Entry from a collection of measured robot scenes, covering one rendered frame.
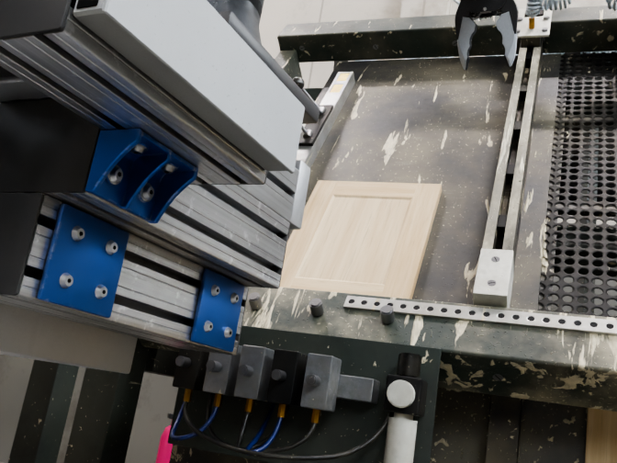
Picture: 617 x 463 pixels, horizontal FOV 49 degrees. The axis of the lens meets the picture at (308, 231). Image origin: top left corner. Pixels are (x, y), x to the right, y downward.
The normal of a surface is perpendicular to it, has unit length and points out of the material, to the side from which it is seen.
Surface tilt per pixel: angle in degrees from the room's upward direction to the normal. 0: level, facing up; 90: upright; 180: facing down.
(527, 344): 57
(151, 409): 90
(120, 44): 180
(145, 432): 90
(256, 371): 90
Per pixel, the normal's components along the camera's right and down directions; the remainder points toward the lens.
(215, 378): -0.33, -0.29
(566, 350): -0.19, -0.76
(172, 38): 0.90, 0.03
